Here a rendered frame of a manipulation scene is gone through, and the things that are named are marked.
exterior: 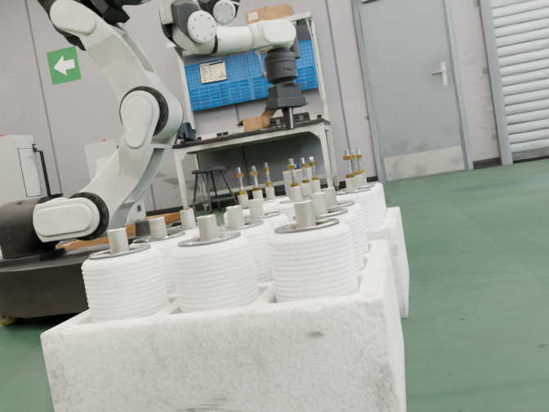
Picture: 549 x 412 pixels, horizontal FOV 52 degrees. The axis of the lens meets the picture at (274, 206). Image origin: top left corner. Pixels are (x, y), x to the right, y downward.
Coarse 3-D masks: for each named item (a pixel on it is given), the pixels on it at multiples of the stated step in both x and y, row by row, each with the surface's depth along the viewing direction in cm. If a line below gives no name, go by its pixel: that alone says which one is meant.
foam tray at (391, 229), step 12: (384, 216) 131; (396, 216) 124; (372, 228) 109; (384, 228) 107; (396, 228) 114; (396, 240) 107; (396, 252) 107; (396, 264) 107; (396, 276) 107; (408, 276) 139; (396, 288) 107
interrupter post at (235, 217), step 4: (228, 208) 77; (232, 208) 77; (236, 208) 77; (240, 208) 77; (228, 212) 77; (232, 212) 77; (236, 212) 77; (240, 212) 77; (228, 216) 77; (232, 216) 77; (236, 216) 77; (240, 216) 77; (228, 220) 78; (232, 220) 77; (236, 220) 77; (240, 220) 77; (232, 224) 77; (236, 224) 77; (240, 224) 77; (244, 224) 78
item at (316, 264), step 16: (272, 240) 62; (288, 240) 60; (304, 240) 59; (320, 240) 59; (336, 240) 60; (272, 256) 62; (288, 256) 60; (304, 256) 59; (320, 256) 59; (336, 256) 60; (352, 256) 62; (272, 272) 63; (288, 272) 61; (304, 272) 60; (320, 272) 59; (336, 272) 60; (352, 272) 62; (288, 288) 61; (304, 288) 60; (320, 288) 60; (336, 288) 60; (352, 288) 62
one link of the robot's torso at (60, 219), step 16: (48, 208) 160; (64, 208) 159; (80, 208) 158; (96, 208) 158; (48, 224) 160; (64, 224) 159; (80, 224) 158; (96, 224) 158; (48, 240) 162; (64, 240) 169
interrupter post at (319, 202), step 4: (312, 196) 74; (316, 196) 74; (320, 196) 74; (324, 196) 75; (312, 200) 75; (316, 200) 74; (320, 200) 74; (324, 200) 75; (316, 204) 74; (320, 204) 74; (324, 204) 74; (316, 208) 74; (320, 208) 74; (324, 208) 74; (316, 212) 74; (320, 212) 74; (324, 212) 74
